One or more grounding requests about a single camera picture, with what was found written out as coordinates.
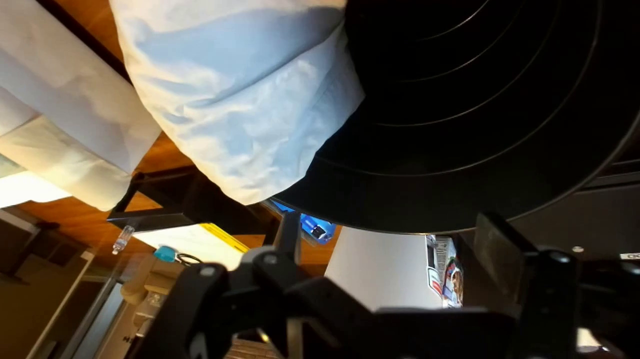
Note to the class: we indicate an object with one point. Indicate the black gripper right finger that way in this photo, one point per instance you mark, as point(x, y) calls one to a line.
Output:
point(533, 293)

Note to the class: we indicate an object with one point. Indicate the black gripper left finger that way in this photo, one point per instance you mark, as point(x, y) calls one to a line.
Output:
point(213, 312)

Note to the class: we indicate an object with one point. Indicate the small white towel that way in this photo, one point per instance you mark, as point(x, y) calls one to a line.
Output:
point(241, 101)

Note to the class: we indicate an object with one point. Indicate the black plastic bin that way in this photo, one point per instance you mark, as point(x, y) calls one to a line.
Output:
point(481, 107)

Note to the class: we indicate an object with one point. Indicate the printed food box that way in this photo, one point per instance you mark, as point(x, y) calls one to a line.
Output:
point(449, 273)

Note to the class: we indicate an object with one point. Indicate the black wooden chair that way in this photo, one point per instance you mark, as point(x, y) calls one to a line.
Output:
point(187, 201)

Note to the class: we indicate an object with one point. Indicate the white plastic pitcher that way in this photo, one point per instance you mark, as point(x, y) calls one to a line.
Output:
point(381, 271)

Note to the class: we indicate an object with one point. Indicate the white sofa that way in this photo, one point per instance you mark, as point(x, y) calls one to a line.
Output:
point(60, 127)

